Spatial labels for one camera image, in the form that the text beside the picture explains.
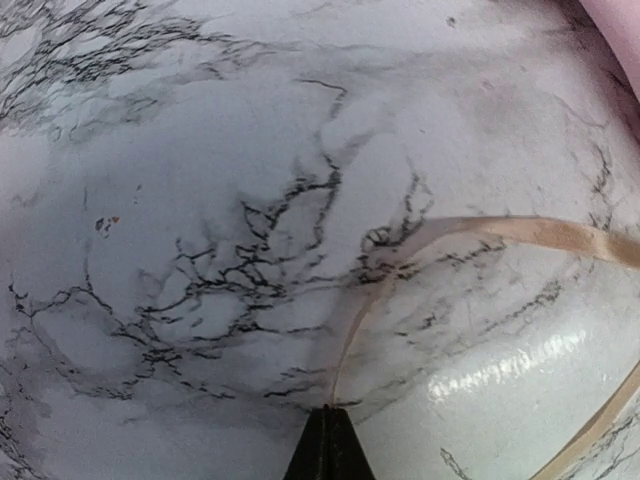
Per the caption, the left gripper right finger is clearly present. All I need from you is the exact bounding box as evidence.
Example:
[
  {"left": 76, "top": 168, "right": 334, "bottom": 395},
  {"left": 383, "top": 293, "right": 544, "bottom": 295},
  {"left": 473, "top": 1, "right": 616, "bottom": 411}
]
[{"left": 326, "top": 408, "right": 375, "bottom": 480}]

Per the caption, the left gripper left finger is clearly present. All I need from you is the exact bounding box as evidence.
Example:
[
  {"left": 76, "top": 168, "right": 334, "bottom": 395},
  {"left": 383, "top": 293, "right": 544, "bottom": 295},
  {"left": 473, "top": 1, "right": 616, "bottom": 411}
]
[{"left": 284, "top": 406, "right": 328, "bottom": 480}]

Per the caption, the tan ribbon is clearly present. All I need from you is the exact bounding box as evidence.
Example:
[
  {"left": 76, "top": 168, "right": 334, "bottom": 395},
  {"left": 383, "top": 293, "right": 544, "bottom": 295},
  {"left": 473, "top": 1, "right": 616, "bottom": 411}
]
[{"left": 328, "top": 216, "right": 639, "bottom": 479}]

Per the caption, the pink wrapping paper sheet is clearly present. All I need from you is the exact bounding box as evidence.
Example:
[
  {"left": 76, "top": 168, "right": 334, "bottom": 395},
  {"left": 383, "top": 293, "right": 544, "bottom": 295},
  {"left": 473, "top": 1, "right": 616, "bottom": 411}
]
[{"left": 580, "top": 0, "right": 640, "bottom": 97}]

